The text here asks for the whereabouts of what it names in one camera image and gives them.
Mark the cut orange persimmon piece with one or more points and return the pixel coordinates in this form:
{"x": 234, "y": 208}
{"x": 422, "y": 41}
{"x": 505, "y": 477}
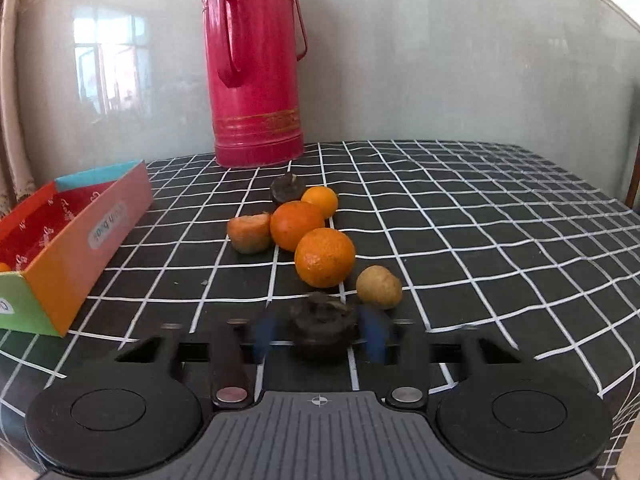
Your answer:
{"x": 250, "y": 234}

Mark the beige patterned curtain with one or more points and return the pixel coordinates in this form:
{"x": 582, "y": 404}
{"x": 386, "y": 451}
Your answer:
{"x": 17, "y": 182}

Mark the red thermos flask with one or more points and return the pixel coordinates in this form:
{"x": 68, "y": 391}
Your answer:
{"x": 251, "y": 58}

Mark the brown yellow kiwi fruit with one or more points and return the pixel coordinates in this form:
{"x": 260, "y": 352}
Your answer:
{"x": 378, "y": 286}

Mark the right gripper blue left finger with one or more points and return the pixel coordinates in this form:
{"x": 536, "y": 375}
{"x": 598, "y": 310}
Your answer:
{"x": 265, "y": 328}

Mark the colourful cardboard box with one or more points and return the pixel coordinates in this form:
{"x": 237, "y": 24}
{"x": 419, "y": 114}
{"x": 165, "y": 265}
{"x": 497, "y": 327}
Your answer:
{"x": 56, "y": 244}

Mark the medium orange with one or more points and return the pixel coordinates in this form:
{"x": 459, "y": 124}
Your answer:
{"x": 292, "y": 221}

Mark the large orange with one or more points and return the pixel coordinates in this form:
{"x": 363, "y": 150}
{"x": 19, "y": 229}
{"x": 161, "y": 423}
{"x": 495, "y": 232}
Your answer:
{"x": 324, "y": 257}

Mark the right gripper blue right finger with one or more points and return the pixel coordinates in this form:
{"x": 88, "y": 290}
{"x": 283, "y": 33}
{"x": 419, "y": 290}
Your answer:
{"x": 375, "y": 330}

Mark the small orange tangerine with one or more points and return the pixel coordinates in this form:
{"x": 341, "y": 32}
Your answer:
{"x": 322, "y": 197}

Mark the dark mangosteen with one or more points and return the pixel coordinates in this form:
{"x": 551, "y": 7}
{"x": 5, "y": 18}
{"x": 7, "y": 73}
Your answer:
{"x": 321, "y": 320}
{"x": 287, "y": 188}

